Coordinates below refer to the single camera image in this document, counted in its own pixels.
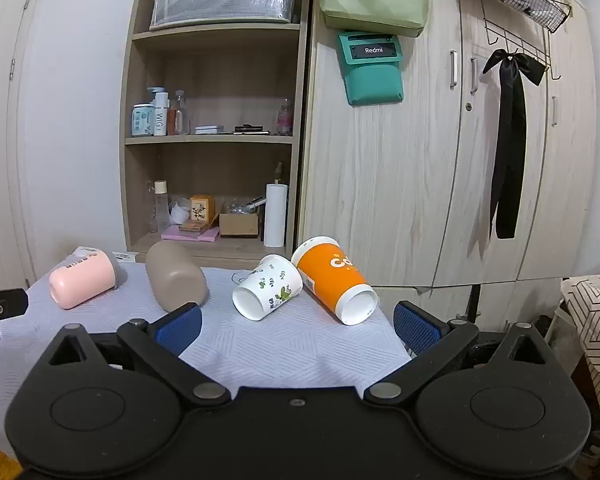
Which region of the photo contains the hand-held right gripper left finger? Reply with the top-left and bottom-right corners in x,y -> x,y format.
41,304 -> 232,408

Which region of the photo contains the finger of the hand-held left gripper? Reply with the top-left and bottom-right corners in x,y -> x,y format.
0,288 -> 29,345

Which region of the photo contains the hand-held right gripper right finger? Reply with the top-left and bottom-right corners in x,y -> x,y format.
362,301 -> 557,408

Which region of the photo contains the taupe cup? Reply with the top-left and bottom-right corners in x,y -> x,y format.
145,240 -> 210,313

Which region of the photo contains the pink cup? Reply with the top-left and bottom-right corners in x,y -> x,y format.
48,249 -> 129,310

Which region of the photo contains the orange paper cup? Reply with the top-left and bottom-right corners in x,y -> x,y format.
291,236 -> 379,326

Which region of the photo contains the white floral cup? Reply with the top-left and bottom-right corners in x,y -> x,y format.
231,254 -> 304,322

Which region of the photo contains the pink flat box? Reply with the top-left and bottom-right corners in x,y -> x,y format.
160,224 -> 221,244

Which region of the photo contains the white textured table cloth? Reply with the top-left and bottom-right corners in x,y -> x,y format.
0,259 -> 417,457

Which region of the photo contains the small white mug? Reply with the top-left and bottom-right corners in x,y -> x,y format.
170,199 -> 194,225

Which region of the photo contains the small cardboard box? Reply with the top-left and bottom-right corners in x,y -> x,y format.
218,211 -> 260,238

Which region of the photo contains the clear bottle with white cap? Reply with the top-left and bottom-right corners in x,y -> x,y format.
152,180 -> 172,234

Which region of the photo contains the yellow floral box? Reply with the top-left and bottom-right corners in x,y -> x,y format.
189,194 -> 216,224

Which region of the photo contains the white paper towel roll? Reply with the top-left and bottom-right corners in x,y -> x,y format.
263,183 -> 289,248

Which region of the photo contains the light wooden wardrobe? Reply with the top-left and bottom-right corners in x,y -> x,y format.
297,0 -> 600,289

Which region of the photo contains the wooden shelf unit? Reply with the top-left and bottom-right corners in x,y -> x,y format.
120,0 -> 312,269

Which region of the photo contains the teal label jar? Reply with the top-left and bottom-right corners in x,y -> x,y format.
131,103 -> 156,137

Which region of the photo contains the clear glass bottle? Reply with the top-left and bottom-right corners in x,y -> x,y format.
169,90 -> 190,136

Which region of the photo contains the white pump bottle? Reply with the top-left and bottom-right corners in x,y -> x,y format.
147,87 -> 170,137

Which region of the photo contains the black ribbon bow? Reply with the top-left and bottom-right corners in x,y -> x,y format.
481,49 -> 547,240

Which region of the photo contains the pink small bottle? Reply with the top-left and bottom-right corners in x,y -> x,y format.
277,98 -> 295,136

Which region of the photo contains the teal pouch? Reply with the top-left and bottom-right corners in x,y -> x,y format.
336,30 -> 405,107

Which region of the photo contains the black wire hook rack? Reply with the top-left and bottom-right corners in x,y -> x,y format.
480,0 -> 563,81

